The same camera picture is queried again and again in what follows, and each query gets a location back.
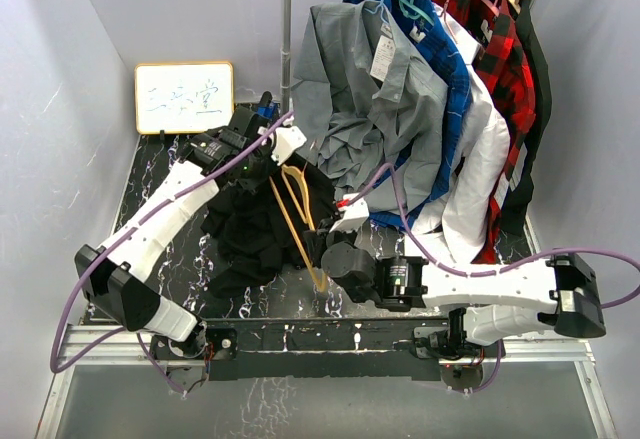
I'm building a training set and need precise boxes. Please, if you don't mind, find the black hanging jacket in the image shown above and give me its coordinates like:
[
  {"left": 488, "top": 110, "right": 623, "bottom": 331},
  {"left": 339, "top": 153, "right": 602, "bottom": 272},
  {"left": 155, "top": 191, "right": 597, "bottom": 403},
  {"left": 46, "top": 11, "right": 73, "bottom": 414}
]
[{"left": 459, "top": 0, "right": 553, "bottom": 237}]

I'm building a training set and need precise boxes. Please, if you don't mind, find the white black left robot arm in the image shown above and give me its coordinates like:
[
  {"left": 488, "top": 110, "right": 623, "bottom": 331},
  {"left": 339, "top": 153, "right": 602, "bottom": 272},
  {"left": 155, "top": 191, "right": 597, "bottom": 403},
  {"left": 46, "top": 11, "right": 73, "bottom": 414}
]
[{"left": 75, "top": 107, "right": 305, "bottom": 358}]

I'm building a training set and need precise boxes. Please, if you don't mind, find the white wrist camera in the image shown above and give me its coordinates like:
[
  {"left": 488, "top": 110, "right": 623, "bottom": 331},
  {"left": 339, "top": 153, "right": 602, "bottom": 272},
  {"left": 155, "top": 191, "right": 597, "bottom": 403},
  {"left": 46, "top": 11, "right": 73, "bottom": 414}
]
[
  {"left": 329, "top": 193, "right": 369, "bottom": 233},
  {"left": 271, "top": 126, "right": 307, "bottom": 166}
]

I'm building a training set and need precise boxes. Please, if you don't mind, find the blue stapler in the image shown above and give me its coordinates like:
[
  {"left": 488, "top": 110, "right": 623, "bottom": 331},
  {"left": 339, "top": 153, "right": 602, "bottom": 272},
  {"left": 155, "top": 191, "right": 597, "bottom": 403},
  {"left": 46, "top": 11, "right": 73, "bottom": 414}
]
[{"left": 255, "top": 91, "right": 279, "bottom": 121}]

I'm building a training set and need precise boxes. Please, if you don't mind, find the yellow clothes hanger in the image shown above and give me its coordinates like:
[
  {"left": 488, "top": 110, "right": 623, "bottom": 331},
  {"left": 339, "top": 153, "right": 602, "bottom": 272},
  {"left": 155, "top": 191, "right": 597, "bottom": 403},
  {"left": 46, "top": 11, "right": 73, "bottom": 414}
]
[{"left": 268, "top": 153, "right": 336, "bottom": 293}]

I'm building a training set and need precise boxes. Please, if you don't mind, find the grey shirt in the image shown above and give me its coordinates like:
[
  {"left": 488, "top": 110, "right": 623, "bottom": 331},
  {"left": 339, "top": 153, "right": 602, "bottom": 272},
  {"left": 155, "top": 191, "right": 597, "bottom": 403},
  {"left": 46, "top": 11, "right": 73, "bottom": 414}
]
[{"left": 291, "top": 1, "right": 448, "bottom": 210}]

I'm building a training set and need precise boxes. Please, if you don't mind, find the white shirt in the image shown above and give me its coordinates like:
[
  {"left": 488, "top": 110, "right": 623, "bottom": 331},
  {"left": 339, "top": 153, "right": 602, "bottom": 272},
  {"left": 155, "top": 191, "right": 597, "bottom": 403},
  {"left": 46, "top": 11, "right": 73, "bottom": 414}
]
[{"left": 412, "top": 5, "right": 510, "bottom": 263}]

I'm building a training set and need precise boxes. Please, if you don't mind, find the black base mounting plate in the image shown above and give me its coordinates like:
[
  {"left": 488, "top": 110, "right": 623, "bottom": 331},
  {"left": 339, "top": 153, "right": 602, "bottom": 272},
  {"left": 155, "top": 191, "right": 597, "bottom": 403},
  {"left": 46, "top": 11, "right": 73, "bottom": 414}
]
[{"left": 149, "top": 316, "right": 506, "bottom": 385}]

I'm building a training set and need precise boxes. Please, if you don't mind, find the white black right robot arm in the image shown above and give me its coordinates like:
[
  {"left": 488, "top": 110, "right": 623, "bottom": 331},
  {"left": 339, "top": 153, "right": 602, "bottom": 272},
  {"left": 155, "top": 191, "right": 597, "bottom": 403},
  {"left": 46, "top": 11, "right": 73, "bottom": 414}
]
[{"left": 303, "top": 227, "right": 606, "bottom": 360}]

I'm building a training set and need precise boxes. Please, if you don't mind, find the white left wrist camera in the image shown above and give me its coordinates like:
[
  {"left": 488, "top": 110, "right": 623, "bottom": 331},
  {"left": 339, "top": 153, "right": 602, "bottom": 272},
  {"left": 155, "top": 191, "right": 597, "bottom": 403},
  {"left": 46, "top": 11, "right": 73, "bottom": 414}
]
[{"left": 271, "top": 126, "right": 307, "bottom": 166}]

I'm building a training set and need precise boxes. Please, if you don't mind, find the whiteboard with yellow frame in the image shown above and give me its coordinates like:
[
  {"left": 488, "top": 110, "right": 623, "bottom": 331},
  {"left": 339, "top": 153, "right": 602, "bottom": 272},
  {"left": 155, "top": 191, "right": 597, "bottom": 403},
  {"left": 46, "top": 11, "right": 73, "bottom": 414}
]
[{"left": 134, "top": 61, "right": 234, "bottom": 135}]

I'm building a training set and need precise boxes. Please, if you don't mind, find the blue plaid shirt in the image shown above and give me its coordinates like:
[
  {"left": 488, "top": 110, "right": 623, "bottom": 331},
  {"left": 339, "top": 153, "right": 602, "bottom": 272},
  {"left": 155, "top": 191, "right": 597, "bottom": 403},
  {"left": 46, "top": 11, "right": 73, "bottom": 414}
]
[{"left": 342, "top": 0, "right": 474, "bottom": 230}]

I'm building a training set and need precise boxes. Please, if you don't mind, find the aluminium frame rail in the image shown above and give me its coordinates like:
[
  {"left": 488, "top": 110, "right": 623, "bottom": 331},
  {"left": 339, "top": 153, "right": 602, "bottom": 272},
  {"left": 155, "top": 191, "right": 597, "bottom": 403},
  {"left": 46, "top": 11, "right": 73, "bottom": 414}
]
[{"left": 36, "top": 324, "right": 618, "bottom": 438}]

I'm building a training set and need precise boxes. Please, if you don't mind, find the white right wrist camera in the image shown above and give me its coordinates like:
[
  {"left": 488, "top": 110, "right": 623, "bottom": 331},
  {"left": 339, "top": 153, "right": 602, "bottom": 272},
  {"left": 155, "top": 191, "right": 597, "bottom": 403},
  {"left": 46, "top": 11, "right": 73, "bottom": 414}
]
[{"left": 329, "top": 193, "right": 369, "bottom": 233}]

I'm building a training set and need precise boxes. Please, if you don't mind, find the red black plaid shirt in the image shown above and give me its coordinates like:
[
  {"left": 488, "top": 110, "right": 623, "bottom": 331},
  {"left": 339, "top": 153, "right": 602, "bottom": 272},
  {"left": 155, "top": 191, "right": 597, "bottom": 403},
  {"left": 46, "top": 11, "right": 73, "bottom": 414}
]
[{"left": 432, "top": 0, "right": 535, "bottom": 264}]

